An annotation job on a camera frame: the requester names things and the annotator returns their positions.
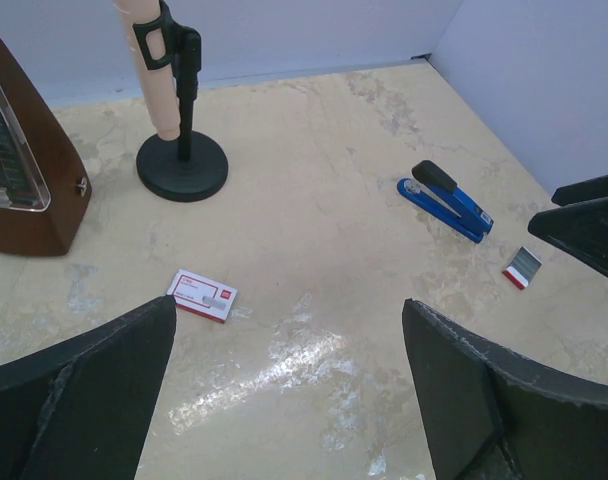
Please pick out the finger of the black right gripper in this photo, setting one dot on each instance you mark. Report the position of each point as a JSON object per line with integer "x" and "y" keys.
{"x": 578, "y": 227}
{"x": 593, "y": 189}

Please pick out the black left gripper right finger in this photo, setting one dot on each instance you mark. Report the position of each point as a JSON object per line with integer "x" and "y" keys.
{"x": 491, "y": 413}

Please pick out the brown wooden metronome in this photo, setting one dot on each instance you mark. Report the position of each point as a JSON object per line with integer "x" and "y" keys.
{"x": 44, "y": 187}

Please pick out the black microphone stand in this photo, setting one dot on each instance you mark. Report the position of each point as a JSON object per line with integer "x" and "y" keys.
{"x": 193, "y": 167}

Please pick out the beige microphone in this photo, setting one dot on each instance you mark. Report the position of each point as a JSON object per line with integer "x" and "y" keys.
{"x": 142, "y": 24}

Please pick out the staple box tray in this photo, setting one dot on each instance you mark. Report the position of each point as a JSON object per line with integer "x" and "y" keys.
{"x": 523, "y": 267}

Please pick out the blue and black stapler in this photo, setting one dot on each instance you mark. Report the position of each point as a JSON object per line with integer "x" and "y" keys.
{"x": 434, "y": 191}

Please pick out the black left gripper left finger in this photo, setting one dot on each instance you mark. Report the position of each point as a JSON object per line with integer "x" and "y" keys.
{"x": 82, "y": 408}

